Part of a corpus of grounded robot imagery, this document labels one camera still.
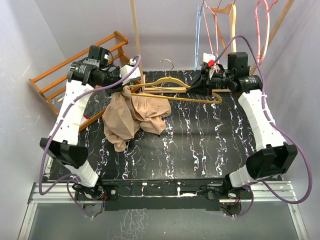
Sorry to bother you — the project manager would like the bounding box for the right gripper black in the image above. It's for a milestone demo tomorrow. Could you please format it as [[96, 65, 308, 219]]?
[[185, 68, 234, 98]]

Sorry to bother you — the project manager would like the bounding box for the beige t shirt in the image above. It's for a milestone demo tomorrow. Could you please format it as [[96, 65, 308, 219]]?
[[102, 86, 172, 153]]

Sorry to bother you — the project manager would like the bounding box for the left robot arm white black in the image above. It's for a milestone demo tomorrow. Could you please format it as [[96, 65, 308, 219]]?
[[39, 45, 122, 200]]

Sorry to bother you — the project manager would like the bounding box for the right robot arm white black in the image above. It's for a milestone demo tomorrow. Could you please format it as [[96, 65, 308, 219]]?
[[187, 52, 298, 199]]

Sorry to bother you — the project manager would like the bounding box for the wooden hanger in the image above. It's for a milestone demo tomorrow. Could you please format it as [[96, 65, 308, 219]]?
[[210, 2, 237, 48]]

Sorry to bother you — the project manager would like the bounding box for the pink thick plastic hanger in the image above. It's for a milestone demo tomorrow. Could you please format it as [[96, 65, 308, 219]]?
[[254, 0, 278, 65]]

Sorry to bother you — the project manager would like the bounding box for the orange wooden shelf rack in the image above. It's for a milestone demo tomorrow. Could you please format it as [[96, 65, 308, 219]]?
[[29, 31, 130, 131]]

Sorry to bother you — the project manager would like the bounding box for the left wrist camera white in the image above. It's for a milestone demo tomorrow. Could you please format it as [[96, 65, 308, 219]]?
[[120, 58, 141, 86]]

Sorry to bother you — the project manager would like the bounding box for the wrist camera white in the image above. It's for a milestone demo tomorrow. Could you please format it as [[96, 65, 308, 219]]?
[[120, 58, 141, 86], [202, 53, 217, 78]]

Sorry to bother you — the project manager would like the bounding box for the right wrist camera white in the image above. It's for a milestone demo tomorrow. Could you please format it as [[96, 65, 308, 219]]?
[[202, 53, 217, 78]]

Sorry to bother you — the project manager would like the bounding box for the wooden clothes rack frame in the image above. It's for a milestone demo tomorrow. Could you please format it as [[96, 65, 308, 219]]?
[[130, 0, 295, 94]]

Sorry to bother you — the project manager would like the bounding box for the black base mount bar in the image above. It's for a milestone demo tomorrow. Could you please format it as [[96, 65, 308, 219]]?
[[72, 178, 253, 212]]

